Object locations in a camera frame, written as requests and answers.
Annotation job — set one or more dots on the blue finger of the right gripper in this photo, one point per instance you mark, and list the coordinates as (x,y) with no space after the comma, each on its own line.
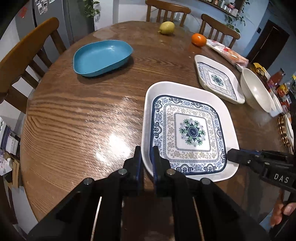
(241,158)
(251,152)

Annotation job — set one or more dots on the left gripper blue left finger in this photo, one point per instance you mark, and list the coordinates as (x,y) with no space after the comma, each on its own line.
(133,181)

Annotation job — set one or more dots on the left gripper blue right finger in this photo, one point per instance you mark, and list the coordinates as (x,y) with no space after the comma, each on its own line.
(168,182)

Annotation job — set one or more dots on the medium white bowl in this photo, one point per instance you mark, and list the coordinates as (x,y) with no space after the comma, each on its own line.
(276,107)

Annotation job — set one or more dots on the large grey-white bowl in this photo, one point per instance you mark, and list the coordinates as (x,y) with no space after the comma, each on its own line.
(256,95)

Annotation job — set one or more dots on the patterned square plate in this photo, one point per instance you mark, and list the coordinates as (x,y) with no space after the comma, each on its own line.
(192,129)
(218,79)

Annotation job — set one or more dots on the blue oval dish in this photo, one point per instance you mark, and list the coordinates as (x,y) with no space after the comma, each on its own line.
(98,58)

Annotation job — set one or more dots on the person's right hand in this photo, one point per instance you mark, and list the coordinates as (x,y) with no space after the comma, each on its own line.
(279,210)

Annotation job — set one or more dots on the beaded wooden trivet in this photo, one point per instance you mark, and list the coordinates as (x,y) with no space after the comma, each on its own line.
(284,138)

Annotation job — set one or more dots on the white plate on trivet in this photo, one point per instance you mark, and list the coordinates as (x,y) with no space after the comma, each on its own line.
(289,130)

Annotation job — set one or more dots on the red-lid chili jar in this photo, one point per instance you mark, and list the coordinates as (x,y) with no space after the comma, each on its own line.
(282,92)

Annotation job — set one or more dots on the yellow-cap oil bottle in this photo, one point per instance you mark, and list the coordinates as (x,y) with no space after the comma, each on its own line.
(291,84)

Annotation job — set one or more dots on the yellow snack packet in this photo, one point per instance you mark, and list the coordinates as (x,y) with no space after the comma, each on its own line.
(261,71)

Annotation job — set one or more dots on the white snack bag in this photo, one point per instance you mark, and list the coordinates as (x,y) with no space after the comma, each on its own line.
(231,56)

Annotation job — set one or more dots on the dark door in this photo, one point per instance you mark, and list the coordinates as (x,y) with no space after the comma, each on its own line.
(268,45)

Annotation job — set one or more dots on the orange tangerine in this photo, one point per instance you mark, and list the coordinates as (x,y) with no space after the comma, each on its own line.
(198,40)

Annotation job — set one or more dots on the plant on right shelf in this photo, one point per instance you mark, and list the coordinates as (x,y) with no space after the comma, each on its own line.
(232,21)

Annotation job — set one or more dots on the wooden chair back right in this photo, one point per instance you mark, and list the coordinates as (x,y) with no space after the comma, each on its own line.
(219,28)

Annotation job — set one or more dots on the wooden chair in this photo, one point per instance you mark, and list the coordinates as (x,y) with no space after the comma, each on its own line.
(219,28)
(15,63)
(167,7)

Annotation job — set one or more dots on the green pear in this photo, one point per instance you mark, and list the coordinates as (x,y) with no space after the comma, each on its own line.
(166,28)

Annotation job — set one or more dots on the wooden chair left side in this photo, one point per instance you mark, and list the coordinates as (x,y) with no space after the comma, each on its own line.
(15,63)

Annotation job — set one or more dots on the hanging green vine plant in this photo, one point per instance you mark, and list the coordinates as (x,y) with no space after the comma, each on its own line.
(90,8)

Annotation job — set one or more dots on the wooden chair back left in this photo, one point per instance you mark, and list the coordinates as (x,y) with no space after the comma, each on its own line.
(167,7)

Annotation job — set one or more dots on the dark wall shelf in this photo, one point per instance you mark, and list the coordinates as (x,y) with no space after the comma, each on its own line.
(231,8)

